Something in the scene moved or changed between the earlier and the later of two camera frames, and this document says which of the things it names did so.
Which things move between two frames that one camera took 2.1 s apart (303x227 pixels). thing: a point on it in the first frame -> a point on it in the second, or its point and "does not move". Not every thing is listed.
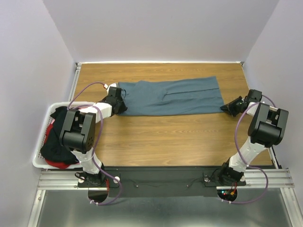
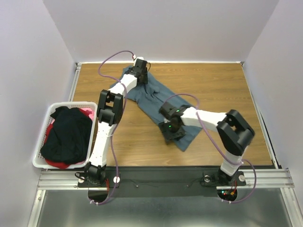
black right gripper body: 234,108 -> 173,131
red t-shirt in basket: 56,164 does not move
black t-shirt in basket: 54,150 does not move
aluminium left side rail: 72,93 does not move
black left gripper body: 121,107 -> 144,81
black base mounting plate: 157,181 does not move
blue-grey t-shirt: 183,95 -> 164,106
